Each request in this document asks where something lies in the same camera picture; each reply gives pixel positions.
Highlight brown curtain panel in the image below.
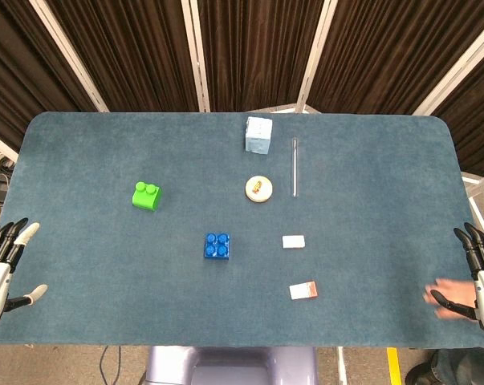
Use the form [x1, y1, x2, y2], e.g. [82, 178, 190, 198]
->
[433, 51, 484, 177]
[197, 0, 325, 112]
[0, 0, 86, 149]
[309, 0, 484, 116]
[44, 0, 198, 112]

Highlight person's bare hand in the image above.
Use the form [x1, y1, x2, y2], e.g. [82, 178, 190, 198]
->
[422, 278, 478, 321]

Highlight person's leg in jeans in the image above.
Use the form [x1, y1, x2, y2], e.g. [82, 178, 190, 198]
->
[404, 348, 484, 385]

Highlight purple robot base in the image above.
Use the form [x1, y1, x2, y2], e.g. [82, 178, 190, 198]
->
[144, 345, 319, 385]

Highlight white partition frame post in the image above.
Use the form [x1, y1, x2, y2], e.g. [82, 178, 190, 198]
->
[295, 0, 339, 113]
[27, 0, 109, 113]
[412, 15, 484, 117]
[180, 0, 211, 112]

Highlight white and red box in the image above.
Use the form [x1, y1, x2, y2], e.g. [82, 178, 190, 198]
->
[288, 281, 319, 301]

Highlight clear glass tube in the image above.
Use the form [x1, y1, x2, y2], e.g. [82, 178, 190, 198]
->
[291, 136, 299, 198]

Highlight light blue cardboard box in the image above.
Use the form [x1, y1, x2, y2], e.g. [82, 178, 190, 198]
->
[244, 116, 274, 154]

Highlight blue felt table mat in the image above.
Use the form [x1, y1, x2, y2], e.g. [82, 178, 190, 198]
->
[0, 111, 484, 349]

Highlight yellow floor tape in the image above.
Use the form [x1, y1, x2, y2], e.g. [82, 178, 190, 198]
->
[387, 347, 401, 385]

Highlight round yellow tin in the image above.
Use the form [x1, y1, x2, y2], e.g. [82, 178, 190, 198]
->
[244, 175, 275, 203]

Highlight green toy building block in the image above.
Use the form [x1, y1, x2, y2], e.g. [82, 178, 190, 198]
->
[131, 181, 164, 213]

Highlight blue toy building block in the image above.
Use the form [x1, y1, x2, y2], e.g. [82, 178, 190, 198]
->
[203, 233, 232, 261]

